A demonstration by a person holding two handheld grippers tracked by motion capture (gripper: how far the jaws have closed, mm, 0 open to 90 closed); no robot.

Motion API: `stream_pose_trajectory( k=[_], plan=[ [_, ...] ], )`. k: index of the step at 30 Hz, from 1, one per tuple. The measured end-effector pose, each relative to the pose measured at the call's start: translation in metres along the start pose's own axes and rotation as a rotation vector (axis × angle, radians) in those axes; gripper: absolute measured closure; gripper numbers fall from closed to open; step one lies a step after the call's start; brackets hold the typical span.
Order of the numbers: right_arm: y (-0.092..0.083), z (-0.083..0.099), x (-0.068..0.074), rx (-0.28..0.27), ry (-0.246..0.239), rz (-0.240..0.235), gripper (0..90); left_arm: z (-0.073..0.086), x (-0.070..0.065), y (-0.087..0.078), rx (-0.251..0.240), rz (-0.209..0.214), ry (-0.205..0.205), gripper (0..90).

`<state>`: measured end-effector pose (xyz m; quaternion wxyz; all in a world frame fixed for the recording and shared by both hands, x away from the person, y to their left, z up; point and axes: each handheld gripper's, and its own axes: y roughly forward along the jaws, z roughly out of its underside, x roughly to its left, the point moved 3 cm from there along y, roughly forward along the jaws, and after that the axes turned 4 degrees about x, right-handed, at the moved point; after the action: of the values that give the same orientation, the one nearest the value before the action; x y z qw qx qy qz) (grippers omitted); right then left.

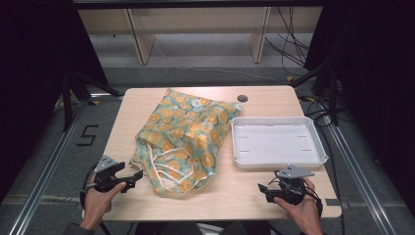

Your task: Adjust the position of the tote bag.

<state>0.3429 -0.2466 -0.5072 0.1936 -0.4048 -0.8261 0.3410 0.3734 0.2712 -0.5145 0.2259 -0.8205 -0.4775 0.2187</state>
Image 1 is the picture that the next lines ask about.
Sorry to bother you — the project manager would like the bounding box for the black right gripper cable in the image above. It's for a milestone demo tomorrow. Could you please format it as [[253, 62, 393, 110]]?
[[305, 186, 325, 219]]

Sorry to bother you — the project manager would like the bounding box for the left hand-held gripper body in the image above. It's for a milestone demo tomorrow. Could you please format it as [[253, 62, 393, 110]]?
[[92, 155, 129, 194]]

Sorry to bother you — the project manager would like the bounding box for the black metal stand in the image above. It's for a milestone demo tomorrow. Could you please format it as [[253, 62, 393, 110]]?
[[60, 69, 124, 132], [289, 38, 342, 127]]

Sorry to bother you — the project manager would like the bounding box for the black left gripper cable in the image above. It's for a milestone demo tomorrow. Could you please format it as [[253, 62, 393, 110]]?
[[79, 162, 100, 210]]

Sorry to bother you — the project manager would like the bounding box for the person's dark clothing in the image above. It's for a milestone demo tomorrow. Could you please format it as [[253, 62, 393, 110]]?
[[134, 220, 272, 235]]

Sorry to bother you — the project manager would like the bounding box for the white plastic tray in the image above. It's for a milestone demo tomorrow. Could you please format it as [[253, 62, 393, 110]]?
[[229, 116, 330, 169]]

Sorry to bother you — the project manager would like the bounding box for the bundle of black cables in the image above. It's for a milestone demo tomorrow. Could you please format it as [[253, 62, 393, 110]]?
[[263, 6, 311, 76]]

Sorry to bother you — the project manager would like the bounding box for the black curtain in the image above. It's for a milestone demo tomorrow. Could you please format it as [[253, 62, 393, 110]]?
[[0, 0, 110, 205], [303, 0, 415, 218]]

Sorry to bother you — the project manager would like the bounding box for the person's left hand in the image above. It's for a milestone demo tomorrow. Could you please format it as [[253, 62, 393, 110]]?
[[79, 174, 127, 230]]

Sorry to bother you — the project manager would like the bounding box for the person's right hand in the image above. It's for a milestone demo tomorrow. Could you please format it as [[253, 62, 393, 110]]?
[[272, 176, 325, 235]]

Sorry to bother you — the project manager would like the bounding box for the green orange-flowered cloth bag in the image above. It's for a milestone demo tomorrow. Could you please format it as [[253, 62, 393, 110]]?
[[129, 87, 245, 197]]

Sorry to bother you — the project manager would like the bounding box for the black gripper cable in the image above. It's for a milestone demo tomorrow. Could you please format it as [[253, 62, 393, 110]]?
[[79, 162, 100, 210], [305, 186, 325, 219]]

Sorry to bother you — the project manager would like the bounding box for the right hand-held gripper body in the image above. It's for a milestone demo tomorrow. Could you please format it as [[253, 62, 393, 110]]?
[[265, 164, 316, 207]]

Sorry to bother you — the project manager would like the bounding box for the light wooden shelf unit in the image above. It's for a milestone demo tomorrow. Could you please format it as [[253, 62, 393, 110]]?
[[77, 6, 325, 66]]

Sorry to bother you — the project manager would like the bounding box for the aluminium floor rail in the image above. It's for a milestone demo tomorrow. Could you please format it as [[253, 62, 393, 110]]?
[[7, 99, 89, 235], [320, 114, 399, 235]]

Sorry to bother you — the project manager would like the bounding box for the thin white floor cable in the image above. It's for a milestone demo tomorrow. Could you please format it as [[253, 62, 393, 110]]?
[[152, 42, 289, 83]]

